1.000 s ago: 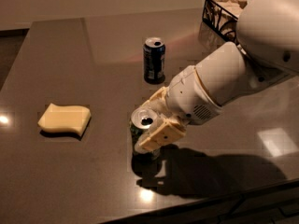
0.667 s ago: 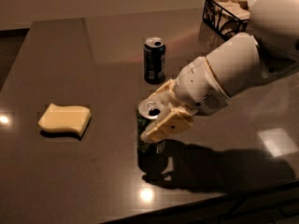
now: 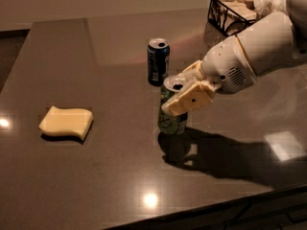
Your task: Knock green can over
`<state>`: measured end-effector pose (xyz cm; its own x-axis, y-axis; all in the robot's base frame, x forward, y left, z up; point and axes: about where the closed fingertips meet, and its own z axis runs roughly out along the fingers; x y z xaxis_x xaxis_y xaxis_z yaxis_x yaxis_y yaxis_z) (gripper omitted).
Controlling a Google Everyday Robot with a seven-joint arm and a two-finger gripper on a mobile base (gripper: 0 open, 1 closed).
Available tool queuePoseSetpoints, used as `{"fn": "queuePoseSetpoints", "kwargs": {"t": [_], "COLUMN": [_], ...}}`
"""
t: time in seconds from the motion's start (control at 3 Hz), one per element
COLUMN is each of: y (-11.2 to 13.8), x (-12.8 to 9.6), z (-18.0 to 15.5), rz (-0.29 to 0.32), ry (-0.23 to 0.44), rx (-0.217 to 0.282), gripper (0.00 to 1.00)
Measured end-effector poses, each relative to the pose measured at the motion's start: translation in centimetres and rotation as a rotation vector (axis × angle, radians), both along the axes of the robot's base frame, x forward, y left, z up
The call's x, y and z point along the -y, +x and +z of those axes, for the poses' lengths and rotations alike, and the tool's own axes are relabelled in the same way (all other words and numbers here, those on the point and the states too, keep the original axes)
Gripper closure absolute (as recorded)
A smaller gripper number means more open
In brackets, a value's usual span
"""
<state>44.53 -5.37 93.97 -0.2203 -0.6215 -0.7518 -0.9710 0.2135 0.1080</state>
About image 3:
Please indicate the blue soda can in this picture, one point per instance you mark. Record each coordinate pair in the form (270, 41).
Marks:
(158, 52)

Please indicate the black wire napkin holder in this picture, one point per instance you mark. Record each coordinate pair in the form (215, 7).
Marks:
(230, 17)

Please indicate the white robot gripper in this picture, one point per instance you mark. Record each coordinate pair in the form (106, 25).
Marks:
(225, 65)

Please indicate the yellow sponge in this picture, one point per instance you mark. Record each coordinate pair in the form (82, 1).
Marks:
(59, 122)

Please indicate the metal cup with packets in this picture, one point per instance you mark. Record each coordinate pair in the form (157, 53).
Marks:
(266, 7)

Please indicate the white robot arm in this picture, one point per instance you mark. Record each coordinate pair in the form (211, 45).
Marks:
(276, 41)

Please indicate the green soda can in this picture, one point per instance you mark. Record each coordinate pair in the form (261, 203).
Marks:
(169, 124)

